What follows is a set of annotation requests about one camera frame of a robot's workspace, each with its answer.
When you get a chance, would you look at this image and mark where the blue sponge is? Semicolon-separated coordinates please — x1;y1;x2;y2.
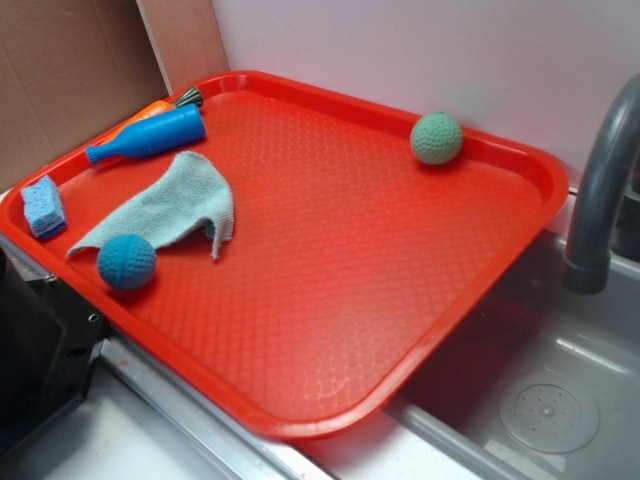
21;176;67;240

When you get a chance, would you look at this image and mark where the blue plastic bottle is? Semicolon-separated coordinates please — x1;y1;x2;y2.
86;105;206;165

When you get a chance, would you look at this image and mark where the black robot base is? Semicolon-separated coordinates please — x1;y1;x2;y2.
1;253;104;458

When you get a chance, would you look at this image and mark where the red plastic tray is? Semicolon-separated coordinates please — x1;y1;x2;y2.
1;72;569;440

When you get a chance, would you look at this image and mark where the grey plastic sink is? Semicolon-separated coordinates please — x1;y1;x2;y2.
303;234;639;479

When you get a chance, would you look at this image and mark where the orange toy carrot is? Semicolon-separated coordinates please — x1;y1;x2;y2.
102;87;204;144

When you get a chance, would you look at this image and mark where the light blue cloth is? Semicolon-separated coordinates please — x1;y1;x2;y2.
67;151;235;260

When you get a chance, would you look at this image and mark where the green dimpled ball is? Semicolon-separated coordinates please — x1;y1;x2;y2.
410;112;463;165

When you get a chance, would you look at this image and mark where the brown cardboard panel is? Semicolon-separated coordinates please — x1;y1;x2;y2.
1;1;167;190

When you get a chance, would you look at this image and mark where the blue dimpled ball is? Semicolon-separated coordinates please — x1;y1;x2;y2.
97;234;157;291

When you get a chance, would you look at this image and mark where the grey faucet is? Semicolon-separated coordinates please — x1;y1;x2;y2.
562;76;639;295

